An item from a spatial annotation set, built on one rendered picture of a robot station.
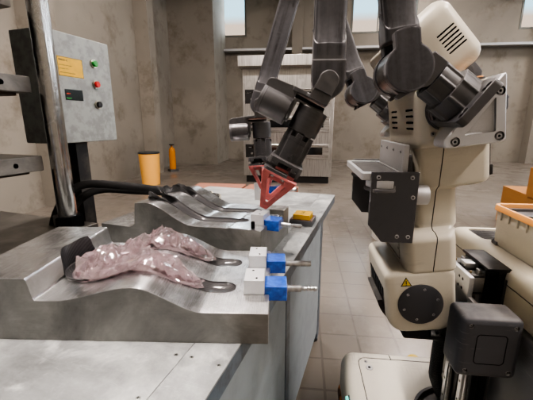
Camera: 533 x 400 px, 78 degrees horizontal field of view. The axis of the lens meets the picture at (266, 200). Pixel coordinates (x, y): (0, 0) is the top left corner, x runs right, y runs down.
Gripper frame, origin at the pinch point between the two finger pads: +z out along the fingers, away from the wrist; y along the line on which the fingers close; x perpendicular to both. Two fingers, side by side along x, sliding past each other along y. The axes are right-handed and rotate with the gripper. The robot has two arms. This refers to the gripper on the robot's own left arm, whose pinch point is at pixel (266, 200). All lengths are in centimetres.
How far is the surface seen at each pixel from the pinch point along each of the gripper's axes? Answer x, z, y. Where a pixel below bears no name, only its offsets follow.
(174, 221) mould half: -18.9, 21.6, -17.8
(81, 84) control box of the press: -84, 9, -65
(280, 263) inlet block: 8.6, 10.5, 0.5
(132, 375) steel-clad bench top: -6.0, 25.1, 26.0
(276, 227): 5.8, 9.3, -16.1
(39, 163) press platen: -72, 34, -38
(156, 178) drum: -190, 191, -516
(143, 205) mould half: -28.9, 22.6, -20.0
